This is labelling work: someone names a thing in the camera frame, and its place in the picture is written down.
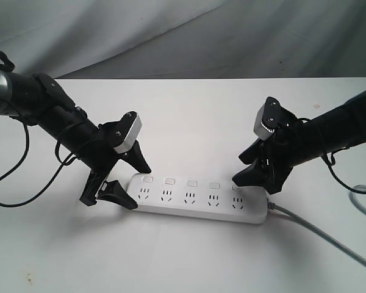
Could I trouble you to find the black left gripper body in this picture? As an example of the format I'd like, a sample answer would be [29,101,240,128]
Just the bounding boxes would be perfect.
[78,121,124,206]

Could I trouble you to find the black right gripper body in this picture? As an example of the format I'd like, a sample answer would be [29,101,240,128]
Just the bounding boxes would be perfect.
[262,108,309,194]

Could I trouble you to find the white five-outlet power strip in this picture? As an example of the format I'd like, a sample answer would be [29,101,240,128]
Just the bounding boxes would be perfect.
[127,174,267,224]

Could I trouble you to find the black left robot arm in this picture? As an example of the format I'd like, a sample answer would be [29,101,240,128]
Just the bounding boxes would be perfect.
[0,51,151,210]

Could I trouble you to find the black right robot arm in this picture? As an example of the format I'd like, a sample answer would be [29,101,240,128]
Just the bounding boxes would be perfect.
[232,90,366,194]

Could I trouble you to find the grey backdrop cloth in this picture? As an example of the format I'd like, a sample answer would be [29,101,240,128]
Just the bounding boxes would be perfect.
[0,1,366,79]

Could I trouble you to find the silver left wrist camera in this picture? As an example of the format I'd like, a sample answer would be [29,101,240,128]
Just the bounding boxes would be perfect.
[112,111,142,154]

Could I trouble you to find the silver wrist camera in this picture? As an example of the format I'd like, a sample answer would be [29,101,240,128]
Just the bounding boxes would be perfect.
[253,96,281,141]
[112,111,142,154]

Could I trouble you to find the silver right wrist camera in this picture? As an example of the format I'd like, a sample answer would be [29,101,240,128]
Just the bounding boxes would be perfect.
[253,96,281,141]

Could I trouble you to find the grey power cable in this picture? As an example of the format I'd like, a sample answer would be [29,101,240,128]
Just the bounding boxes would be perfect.
[265,185,366,275]

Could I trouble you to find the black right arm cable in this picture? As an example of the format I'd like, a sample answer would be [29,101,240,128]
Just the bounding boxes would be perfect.
[321,151,366,194]

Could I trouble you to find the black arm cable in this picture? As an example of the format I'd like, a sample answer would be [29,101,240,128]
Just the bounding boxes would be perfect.
[321,151,366,194]
[0,117,89,208]

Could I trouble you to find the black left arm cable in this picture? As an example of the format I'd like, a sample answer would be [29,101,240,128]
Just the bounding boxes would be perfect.
[0,117,89,208]

